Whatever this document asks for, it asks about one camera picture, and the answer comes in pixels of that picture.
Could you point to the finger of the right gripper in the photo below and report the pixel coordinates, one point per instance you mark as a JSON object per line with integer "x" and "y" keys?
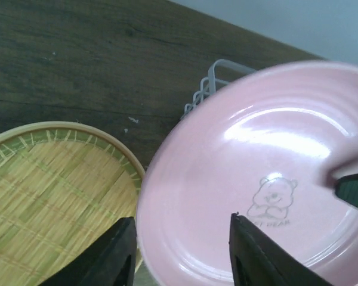
{"x": 346, "y": 189}

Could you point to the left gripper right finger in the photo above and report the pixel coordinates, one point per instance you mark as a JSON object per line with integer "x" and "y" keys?
{"x": 257, "y": 260}

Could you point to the bamboo pattern plate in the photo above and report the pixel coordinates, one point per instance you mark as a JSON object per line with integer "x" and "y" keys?
{"x": 62, "y": 185}

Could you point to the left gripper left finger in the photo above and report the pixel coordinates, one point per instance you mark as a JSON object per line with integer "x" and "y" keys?
{"x": 109, "y": 260}

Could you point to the white wire dish rack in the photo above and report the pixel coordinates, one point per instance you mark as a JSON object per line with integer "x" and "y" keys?
{"x": 220, "y": 74}

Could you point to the pink plate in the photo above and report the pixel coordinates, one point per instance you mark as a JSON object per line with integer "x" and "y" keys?
{"x": 257, "y": 148}

